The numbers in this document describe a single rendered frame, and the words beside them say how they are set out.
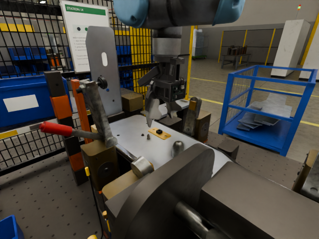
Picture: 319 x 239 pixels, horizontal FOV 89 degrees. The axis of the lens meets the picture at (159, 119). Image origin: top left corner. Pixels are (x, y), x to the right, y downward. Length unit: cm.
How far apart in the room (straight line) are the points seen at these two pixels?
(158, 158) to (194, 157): 31
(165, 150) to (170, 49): 28
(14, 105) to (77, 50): 39
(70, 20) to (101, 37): 29
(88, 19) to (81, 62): 20
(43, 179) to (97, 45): 67
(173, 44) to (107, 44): 33
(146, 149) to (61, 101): 36
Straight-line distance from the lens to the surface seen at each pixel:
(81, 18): 97
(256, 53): 1235
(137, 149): 50
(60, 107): 68
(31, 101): 73
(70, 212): 79
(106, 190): 30
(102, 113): 39
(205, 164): 19
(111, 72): 71
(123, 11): 35
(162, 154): 47
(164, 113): 73
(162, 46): 44
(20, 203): 93
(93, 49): 68
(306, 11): 1439
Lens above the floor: 129
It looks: 25 degrees down
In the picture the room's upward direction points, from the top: straight up
